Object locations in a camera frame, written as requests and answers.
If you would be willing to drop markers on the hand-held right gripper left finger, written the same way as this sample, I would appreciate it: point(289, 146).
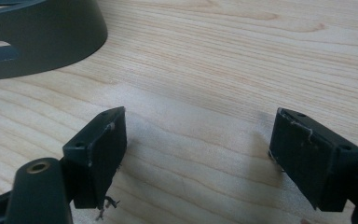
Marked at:
point(99, 161)

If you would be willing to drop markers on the dark grey slotted round basket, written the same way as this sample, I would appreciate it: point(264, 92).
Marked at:
point(56, 34)

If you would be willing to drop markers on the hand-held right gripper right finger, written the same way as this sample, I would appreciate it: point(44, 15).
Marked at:
point(310, 161)

